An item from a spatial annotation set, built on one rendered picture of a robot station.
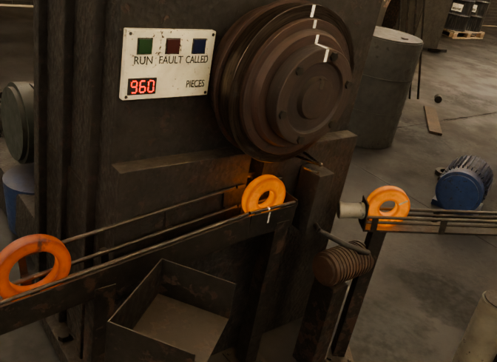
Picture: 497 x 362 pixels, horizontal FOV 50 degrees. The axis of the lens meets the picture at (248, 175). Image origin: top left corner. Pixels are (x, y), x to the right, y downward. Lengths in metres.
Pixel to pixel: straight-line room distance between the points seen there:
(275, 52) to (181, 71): 0.26
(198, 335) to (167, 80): 0.66
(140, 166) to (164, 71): 0.27
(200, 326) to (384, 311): 1.41
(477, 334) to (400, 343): 0.52
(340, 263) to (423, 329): 0.84
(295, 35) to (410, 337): 1.56
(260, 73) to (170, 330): 0.69
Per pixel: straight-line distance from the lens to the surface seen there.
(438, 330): 2.67
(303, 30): 1.47
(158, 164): 1.51
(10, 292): 1.42
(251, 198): 1.66
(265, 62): 1.41
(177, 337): 1.35
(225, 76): 1.43
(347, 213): 1.89
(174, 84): 1.46
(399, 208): 1.94
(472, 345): 2.09
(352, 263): 1.93
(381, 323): 2.56
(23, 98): 2.55
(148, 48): 1.38
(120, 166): 1.47
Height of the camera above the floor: 1.54
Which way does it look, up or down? 26 degrees down
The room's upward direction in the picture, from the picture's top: 11 degrees clockwise
